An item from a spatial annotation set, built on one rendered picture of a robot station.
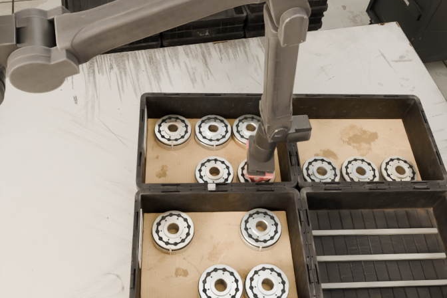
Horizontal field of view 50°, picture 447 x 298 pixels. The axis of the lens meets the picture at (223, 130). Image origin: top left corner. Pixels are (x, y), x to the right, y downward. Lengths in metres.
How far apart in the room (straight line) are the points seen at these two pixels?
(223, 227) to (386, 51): 1.02
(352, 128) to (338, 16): 1.73
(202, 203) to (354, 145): 0.50
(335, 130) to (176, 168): 0.49
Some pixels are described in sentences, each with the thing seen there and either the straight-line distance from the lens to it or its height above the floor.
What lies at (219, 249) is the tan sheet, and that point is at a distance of 1.22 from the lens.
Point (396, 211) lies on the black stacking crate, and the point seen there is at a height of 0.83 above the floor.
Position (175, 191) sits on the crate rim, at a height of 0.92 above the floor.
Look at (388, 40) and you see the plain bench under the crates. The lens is 2.00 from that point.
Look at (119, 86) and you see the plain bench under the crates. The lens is 1.67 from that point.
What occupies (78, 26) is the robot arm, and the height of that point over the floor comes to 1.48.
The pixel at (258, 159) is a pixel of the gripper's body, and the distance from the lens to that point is 1.19.
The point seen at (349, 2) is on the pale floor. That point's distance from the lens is 3.28.
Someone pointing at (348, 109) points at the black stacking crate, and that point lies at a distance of 1.47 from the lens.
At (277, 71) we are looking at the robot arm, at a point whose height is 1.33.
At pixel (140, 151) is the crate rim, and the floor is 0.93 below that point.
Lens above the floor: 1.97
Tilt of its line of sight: 54 degrees down
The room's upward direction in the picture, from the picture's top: 8 degrees clockwise
